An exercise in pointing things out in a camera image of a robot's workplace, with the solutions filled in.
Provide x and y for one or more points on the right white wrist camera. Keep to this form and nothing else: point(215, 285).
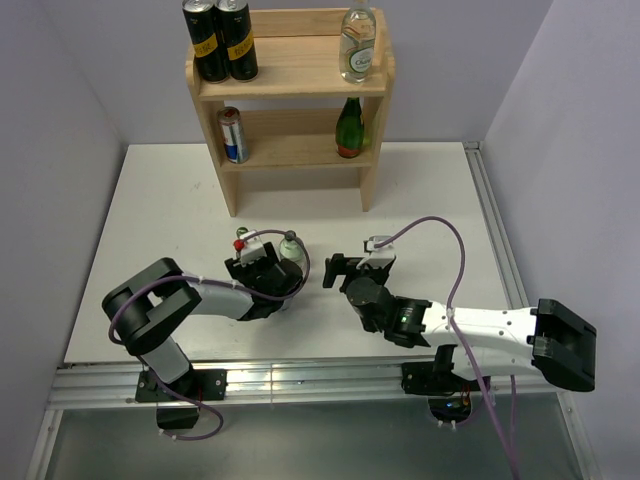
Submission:
point(379, 252)

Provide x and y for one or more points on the aluminium rail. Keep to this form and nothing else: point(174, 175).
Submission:
point(506, 263)
point(102, 386)

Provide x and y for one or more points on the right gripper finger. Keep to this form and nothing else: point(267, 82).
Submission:
point(387, 271)
point(339, 265)

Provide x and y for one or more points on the right aluminium rail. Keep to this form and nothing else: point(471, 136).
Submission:
point(506, 263)

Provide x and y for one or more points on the front aluminium rail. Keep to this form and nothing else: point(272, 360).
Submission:
point(102, 386)

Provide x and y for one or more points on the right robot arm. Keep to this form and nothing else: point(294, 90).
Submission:
point(548, 338)

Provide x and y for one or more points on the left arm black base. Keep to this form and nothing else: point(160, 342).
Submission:
point(178, 404)

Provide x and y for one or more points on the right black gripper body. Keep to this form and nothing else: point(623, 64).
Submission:
point(375, 273)

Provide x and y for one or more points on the right black tall can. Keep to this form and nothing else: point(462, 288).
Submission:
point(236, 28)

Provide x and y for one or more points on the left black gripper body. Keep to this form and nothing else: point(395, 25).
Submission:
point(255, 269)

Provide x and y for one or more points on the green glass bottle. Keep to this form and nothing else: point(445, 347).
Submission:
point(349, 132)

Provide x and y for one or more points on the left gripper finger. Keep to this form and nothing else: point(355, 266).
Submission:
point(271, 258)
point(235, 269)

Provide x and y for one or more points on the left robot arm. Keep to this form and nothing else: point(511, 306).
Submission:
point(145, 310)

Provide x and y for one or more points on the left black tall can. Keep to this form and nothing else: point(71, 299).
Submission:
point(201, 21)

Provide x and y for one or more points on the blue silver energy can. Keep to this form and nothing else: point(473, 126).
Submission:
point(235, 144)

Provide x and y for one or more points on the clear bottle green cap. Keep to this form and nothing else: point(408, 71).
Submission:
point(289, 248)

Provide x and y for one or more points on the black tall can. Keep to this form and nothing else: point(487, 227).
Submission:
point(201, 21)
point(236, 28)

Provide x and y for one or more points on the wooden three-tier shelf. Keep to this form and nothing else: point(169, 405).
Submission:
point(297, 51)

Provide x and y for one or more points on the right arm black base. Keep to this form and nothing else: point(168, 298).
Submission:
point(434, 379)

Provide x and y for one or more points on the clear soda bottle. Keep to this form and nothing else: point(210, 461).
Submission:
point(357, 42)

